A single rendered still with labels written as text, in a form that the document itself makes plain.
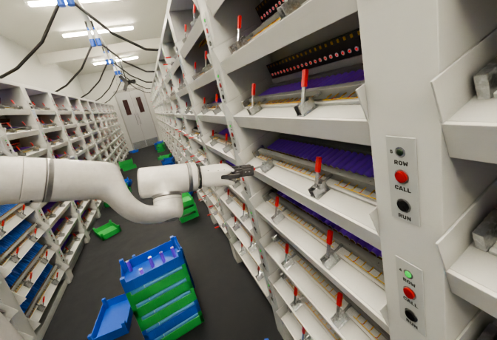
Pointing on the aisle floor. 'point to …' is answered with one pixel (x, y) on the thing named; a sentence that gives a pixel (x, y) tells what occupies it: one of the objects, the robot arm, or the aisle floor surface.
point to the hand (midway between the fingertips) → (246, 170)
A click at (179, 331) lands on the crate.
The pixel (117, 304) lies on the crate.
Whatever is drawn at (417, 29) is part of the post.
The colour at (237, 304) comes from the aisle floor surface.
